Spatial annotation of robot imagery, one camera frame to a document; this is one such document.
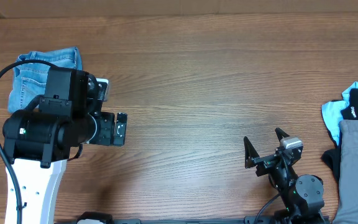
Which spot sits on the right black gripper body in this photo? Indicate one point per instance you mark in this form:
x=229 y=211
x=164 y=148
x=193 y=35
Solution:
x=266 y=163

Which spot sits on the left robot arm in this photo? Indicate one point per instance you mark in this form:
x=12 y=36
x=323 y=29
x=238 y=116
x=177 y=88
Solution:
x=38 y=140

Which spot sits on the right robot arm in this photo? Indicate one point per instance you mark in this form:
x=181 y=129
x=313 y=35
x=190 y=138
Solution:
x=299 y=198

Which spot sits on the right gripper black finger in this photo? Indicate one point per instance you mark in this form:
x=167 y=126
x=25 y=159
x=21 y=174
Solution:
x=250 y=153
x=281 y=134

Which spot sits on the black garment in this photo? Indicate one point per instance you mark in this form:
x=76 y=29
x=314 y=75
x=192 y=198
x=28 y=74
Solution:
x=332 y=157

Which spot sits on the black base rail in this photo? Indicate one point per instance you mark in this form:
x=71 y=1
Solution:
x=95 y=217

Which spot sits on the light blue denim jeans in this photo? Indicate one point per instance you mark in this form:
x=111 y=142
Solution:
x=29 y=80

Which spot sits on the light blue cloth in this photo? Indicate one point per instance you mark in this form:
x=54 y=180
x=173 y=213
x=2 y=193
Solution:
x=331 y=113

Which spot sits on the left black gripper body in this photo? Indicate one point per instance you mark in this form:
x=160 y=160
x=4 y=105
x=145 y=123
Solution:
x=103 y=134

